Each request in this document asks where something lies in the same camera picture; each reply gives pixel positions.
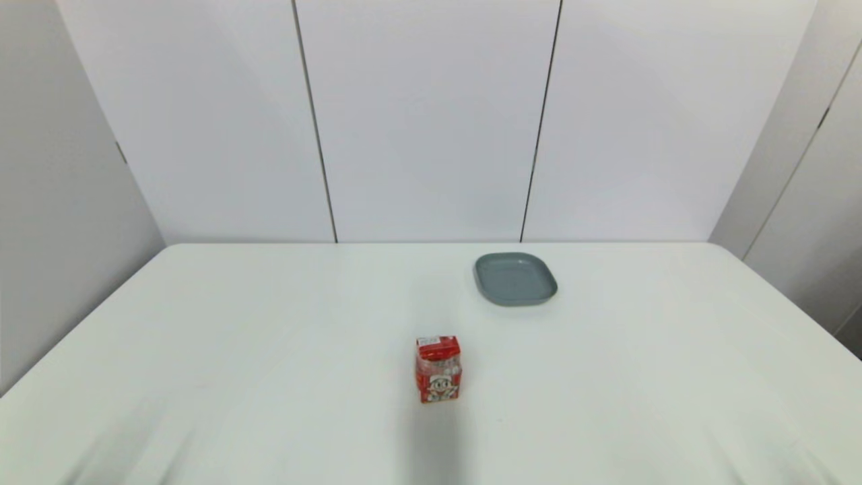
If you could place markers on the red milk carton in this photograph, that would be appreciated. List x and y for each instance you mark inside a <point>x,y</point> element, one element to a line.
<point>438,374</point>

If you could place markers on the grey rounded plate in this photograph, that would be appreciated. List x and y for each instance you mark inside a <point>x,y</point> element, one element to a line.
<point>515,279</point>

